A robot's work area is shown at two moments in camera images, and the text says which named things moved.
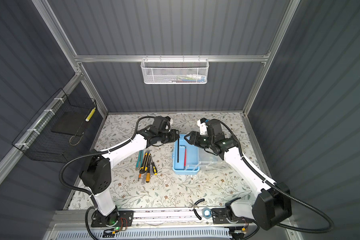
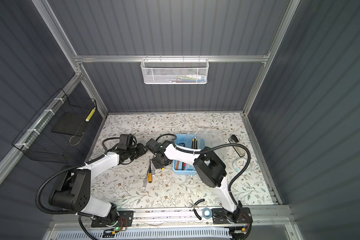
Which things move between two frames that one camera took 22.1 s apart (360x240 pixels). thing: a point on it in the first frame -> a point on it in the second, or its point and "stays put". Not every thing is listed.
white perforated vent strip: [148, 234] stays put
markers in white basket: [189, 78] stays put
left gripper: [173, 132] -> [141, 151]
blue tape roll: [206, 213] stays put
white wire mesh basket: [175, 71] stays put
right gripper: [194, 138] -> [156, 165]
